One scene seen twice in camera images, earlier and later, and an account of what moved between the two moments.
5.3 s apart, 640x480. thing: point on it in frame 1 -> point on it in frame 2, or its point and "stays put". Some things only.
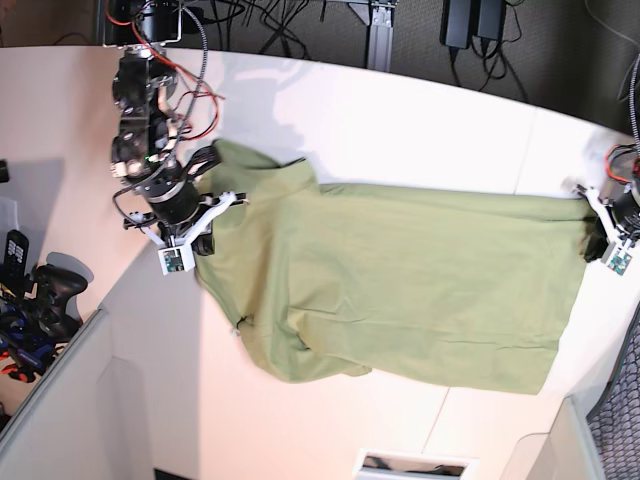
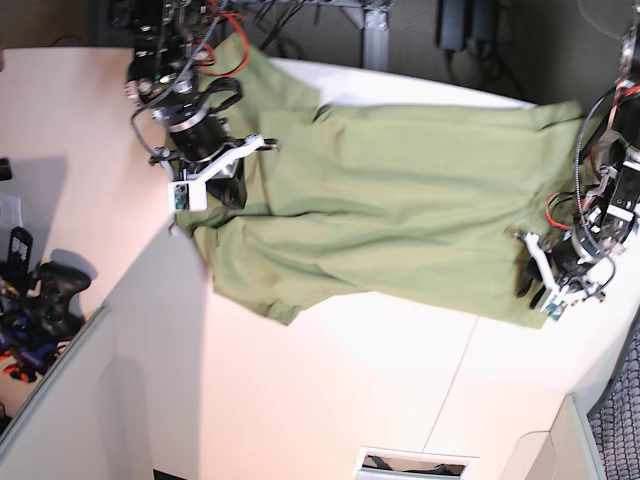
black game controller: [53, 288] stays put
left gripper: [178, 256] -> [200, 160]
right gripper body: [619, 238] -> [566, 273]
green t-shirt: [335, 282] -> [423, 208]
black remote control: [15, 269] stays put
